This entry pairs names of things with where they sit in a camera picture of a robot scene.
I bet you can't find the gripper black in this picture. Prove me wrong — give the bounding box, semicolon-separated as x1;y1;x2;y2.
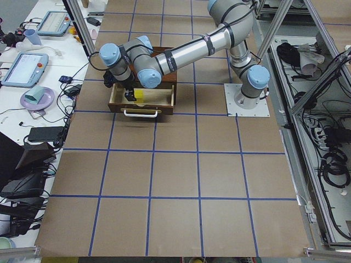
119;76;137;101

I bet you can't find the yellow wooden block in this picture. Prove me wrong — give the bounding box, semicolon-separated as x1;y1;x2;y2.
134;89;144;103

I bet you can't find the wooden drawer with handle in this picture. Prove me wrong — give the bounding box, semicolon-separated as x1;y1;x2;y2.
108;82;177;115

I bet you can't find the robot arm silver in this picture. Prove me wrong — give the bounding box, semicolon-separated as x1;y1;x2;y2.
99;1;270;110

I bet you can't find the purple plate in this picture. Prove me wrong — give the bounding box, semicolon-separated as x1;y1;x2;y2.
20;86;55;111

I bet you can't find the black power brick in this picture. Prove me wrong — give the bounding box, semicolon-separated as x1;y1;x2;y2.
27;126;64;142

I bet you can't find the teal box on plate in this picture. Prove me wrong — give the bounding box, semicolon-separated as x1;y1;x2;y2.
24;85;45;104

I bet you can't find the upper teach pendant tablet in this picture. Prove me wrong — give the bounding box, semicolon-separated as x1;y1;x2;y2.
37;11;71;37

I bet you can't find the teach pendant tablet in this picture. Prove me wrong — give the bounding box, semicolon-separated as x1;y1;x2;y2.
1;52;49;88
37;11;71;37

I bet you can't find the lower teach pendant tablet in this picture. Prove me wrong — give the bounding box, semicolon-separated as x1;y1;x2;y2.
1;52;49;88

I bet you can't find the brown pyramid box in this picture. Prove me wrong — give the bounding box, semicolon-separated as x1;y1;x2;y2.
15;142;56;170

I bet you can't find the lavender cup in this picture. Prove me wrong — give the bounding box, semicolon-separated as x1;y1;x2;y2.
24;28;42;45

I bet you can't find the aluminium frame post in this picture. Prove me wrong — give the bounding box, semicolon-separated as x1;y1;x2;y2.
63;0;95;57

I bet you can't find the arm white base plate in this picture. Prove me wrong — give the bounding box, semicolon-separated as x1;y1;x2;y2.
224;83;270;117

